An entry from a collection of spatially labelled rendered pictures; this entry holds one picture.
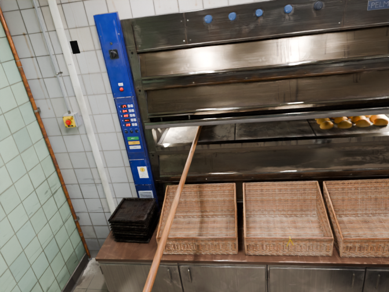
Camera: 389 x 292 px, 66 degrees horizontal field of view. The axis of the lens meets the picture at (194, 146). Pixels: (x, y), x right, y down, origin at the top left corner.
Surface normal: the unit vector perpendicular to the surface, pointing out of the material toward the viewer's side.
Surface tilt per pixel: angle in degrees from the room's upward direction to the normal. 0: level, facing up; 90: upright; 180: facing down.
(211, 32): 90
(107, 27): 90
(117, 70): 90
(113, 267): 90
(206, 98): 70
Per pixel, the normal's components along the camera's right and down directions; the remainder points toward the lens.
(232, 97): -0.17, 0.11
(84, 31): -0.14, 0.44
